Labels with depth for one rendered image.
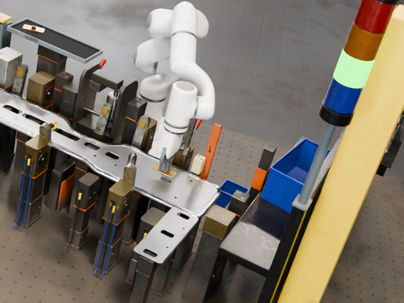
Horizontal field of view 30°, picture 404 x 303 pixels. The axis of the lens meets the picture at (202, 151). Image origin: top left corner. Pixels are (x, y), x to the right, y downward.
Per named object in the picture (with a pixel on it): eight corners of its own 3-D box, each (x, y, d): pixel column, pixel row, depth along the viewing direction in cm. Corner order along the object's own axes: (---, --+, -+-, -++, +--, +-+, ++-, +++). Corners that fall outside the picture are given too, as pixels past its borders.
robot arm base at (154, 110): (129, 112, 348) (136, 78, 337) (169, 122, 348) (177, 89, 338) (119, 134, 333) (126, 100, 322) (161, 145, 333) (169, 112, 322)
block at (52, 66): (26, 134, 324) (38, 39, 300) (36, 127, 330) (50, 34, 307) (45, 143, 321) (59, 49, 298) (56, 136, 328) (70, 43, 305)
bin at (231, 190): (211, 206, 311) (217, 189, 307) (221, 195, 319) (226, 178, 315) (235, 217, 309) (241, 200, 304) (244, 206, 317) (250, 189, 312)
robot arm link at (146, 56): (168, 79, 325) (130, 74, 321) (170, 53, 327) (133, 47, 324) (191, 36, 277) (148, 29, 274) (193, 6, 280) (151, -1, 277)
